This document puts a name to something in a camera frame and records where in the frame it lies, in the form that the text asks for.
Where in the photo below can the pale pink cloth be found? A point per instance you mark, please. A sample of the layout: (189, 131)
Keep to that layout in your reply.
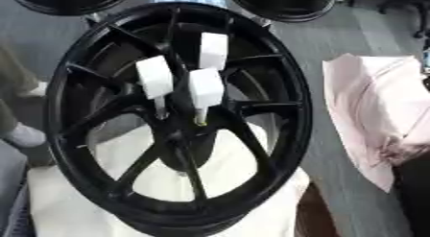
(375, 103)

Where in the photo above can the white cloth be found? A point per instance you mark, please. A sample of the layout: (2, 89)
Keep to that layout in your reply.
(67, 208)

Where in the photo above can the white pin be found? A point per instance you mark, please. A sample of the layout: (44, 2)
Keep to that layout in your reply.
(214, 50)
(206, 87)
(155, 76)

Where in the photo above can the person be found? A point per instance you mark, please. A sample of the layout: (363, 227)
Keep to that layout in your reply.
(22, 132)

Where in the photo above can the black spoked wheel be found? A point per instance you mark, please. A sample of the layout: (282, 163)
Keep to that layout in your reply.
(269, 97)

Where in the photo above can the black office chair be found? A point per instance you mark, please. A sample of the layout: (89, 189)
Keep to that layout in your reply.
(409, 4)

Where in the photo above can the black round wheel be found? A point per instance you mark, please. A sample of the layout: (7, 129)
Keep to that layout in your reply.
(67, 2)
(285, 5)

